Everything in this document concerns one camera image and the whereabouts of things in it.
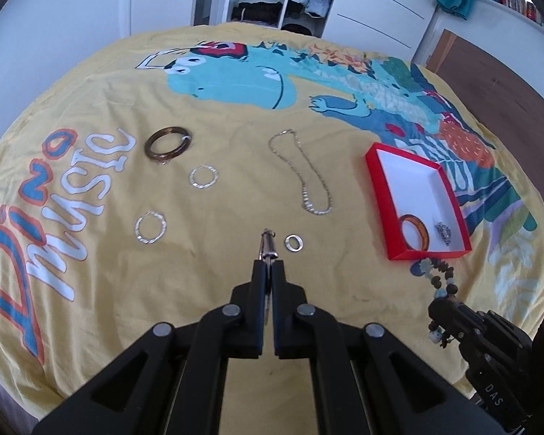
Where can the folded black clothes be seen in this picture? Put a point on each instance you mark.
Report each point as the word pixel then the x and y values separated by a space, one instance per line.
pixel 257 12

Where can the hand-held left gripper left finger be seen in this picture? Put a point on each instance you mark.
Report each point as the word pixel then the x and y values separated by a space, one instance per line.
pixel 259 294

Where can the brown wooden panel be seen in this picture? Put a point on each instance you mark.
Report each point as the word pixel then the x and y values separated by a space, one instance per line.
pixel 494 81

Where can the yellow dinosaur printed blanket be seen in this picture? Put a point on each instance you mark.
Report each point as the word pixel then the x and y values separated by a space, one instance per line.
pixel 118 258

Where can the red cardboard box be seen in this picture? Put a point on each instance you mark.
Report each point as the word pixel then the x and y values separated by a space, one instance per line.
pixel 412 181

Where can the silver wristwatch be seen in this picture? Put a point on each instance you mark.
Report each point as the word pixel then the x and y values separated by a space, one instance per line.
pixel 444 232

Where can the thin silver bangle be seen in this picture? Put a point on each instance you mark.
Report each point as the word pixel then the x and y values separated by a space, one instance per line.
pixel 268 247

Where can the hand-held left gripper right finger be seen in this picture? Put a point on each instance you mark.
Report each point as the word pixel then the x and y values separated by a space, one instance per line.
pixel 279 294

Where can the orange amber bangle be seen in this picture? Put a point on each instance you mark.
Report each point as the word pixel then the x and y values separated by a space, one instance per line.
pixel 413 232

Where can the white cabinet doors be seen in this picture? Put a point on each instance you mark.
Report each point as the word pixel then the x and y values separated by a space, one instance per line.
pixel 381 9

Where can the dark brown bangle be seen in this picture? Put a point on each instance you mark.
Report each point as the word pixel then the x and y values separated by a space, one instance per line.
pixel 167 145

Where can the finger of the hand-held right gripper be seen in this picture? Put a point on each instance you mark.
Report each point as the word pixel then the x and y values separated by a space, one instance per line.
pixel 453 317

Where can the silver hoop earring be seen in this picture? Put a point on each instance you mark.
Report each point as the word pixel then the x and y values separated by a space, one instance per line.
pixel 150 228
pixel 204 176

